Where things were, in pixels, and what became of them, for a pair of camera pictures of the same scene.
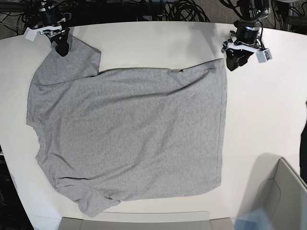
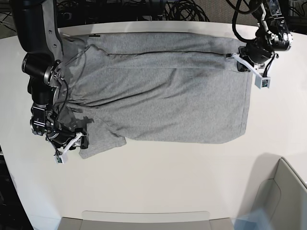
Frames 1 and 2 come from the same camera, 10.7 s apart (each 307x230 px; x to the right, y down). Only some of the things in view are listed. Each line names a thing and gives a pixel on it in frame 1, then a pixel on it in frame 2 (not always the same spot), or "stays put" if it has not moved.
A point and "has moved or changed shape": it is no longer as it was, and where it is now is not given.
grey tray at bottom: (148, 220) stays put
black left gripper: (61, 40) → (61, 137)
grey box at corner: (280, 192) stays put
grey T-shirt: (110, 134) has moved or changed shape
